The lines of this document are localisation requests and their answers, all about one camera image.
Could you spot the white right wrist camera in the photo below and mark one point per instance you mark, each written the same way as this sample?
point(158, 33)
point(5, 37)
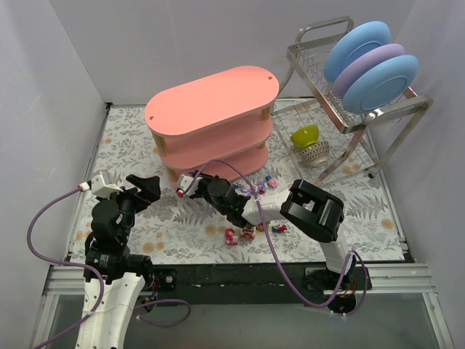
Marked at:
point(187, 185)

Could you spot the blue plate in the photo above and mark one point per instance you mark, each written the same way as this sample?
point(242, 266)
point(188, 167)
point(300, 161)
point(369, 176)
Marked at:
point(353, 45)
point(381, 84)

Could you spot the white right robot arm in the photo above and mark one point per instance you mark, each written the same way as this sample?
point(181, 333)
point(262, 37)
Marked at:
point(315, 212)

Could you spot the pink bear strawberry cake toy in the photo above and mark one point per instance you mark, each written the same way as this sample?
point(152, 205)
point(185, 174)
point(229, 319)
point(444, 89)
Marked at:
point(248, 233)

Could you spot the purple bunny with red bow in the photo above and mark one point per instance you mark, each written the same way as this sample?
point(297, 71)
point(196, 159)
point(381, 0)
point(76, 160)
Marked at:
point(259, 189)

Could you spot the blue rear plate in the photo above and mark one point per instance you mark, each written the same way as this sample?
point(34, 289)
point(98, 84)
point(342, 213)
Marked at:
point(353, 45)

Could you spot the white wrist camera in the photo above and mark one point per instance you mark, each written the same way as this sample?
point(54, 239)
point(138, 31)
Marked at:
point(187, 185)
point(100, 184)

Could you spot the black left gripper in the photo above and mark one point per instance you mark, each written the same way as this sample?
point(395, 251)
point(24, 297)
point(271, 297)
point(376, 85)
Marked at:
point(137, 193)

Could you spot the purple plate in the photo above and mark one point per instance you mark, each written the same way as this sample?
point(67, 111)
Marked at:
point(362, 65)

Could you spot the metal dish rack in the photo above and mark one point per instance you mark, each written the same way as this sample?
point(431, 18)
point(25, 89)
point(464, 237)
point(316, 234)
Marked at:
point(306, 57)

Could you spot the green bowl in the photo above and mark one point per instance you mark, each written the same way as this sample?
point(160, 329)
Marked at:
point(305, 137)

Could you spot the blue front plate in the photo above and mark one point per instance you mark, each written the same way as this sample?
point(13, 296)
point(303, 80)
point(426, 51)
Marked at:
point(381, 84)

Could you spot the brown patterned ceramic bowl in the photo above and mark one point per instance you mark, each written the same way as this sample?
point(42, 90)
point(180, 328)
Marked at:
point(316, 154)

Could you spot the pink three-tier wooden shelf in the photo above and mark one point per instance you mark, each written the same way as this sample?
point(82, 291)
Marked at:
point(219, 123)

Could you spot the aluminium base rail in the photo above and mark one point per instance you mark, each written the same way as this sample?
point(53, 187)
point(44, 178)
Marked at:
point(263, 283)

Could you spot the pink round duck toy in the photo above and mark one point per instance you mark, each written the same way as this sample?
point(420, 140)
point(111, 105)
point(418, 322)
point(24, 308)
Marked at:
point(271, 181)

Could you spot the pink bear holding white toy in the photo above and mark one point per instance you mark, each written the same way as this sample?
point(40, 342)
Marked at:
point(231, 237)

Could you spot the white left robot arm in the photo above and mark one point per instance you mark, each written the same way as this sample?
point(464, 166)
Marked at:
point(114, 277)

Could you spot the red blue cat toy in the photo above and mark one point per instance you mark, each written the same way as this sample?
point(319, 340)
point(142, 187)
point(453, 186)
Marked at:
point(279, 228)

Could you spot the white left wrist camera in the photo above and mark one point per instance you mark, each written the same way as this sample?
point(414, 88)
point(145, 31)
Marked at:
point(100, 184)

